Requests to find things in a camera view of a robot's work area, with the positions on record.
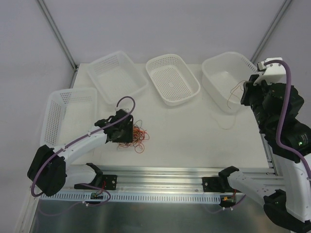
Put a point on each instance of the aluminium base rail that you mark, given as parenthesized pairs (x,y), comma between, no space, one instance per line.
(160,179)

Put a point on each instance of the oval white perforated basket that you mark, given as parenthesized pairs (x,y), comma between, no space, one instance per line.
(172,78)

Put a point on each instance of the solid white plastic bin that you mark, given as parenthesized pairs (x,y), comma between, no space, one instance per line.
(223,77)

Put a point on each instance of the large white perforated basket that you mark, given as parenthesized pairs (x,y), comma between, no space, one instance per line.
(69,114)

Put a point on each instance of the aluminium frame post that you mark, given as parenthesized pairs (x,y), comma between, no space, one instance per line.
(49,18)
(271,28)

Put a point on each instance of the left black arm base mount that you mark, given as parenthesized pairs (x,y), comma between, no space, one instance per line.
(107,182)

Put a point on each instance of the aluminium frame post left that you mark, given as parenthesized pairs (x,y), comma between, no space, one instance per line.
(49,18)

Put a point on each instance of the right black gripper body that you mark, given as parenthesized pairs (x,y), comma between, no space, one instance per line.
(246,92)

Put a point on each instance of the aluminium frame post right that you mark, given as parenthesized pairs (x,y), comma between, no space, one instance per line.
(271,28)

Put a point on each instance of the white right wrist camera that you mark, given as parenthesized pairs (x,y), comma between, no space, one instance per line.
(270,73)

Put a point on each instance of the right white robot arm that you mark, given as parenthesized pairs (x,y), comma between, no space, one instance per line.
(275,107)

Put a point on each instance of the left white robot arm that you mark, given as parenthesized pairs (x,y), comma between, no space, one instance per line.
(52,169)

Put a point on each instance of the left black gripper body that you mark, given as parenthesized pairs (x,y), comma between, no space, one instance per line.
(127,130)

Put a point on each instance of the translucent white perforated basket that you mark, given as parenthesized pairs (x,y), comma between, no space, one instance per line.
(116,76)

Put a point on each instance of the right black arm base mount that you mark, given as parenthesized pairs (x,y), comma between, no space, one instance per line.
(215,184)

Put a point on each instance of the white slotted cable duct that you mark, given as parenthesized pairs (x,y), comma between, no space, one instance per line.
(135,197)

